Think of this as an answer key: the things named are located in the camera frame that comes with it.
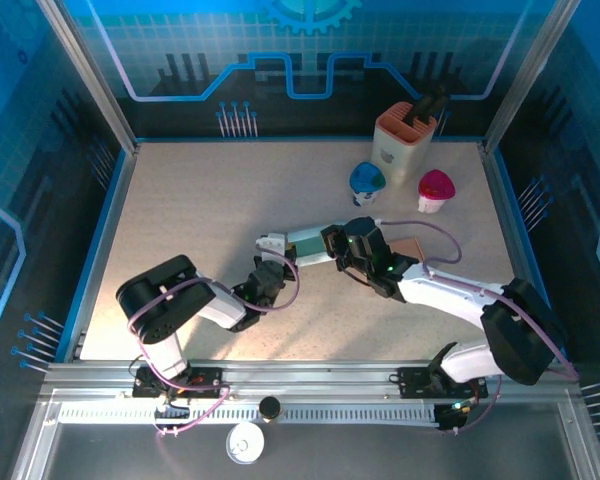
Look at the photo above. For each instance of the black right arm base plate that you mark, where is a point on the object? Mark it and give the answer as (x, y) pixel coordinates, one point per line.
(415, 382)

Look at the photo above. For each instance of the white round cap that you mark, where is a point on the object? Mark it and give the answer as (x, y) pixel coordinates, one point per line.
(245, 442)

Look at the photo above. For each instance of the aluminium frame post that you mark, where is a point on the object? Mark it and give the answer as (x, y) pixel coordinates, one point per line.
(522, 85)
(96, 85)

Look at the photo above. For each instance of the beige knife block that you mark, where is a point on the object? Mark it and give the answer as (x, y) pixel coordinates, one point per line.
(405, 145)

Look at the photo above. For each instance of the pink yogurt cup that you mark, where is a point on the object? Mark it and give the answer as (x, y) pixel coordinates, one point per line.
(436, 187)

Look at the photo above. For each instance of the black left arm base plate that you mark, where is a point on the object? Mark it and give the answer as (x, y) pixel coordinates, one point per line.
(207, 382)

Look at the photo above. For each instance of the light blue paper box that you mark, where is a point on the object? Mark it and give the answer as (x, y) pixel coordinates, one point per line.
(307, 246)

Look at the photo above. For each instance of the black round knob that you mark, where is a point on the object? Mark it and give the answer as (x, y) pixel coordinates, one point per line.
(270, 409)

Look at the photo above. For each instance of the blue yogurt cup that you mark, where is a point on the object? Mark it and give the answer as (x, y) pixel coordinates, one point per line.
(367, 181)

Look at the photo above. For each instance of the aluminium frame rail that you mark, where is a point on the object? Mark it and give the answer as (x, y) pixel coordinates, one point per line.
(305, 380)

